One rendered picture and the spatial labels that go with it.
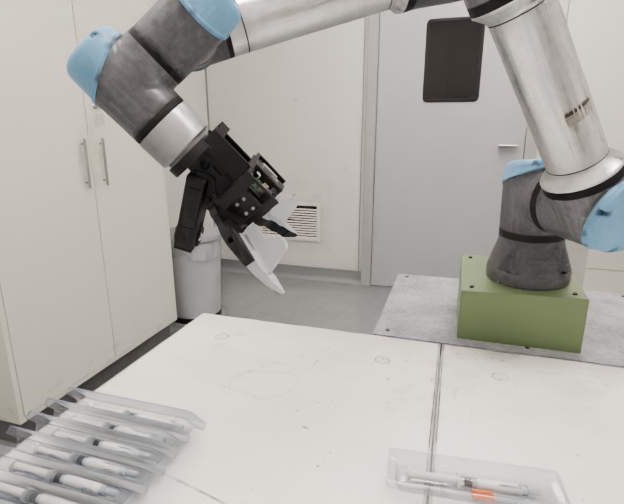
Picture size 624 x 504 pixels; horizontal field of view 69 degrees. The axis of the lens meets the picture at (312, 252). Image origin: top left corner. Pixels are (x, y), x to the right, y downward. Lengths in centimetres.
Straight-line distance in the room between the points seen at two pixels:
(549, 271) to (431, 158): 238
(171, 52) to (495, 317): 69
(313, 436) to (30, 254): 147
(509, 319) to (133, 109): 71
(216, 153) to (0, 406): 166
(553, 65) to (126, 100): 53
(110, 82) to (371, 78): 281
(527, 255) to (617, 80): 253
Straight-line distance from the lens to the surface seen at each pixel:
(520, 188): 89
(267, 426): 66
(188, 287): 279
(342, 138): 335
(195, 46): 57
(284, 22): 71
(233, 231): 57
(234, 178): 57
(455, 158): 324
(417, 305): 107
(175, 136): 56
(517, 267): 92
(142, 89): 56
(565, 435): 72
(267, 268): 56
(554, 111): 73
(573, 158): 76
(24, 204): 190
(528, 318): 92
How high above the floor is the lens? 114
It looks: 15 degrees down
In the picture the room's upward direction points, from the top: straight up
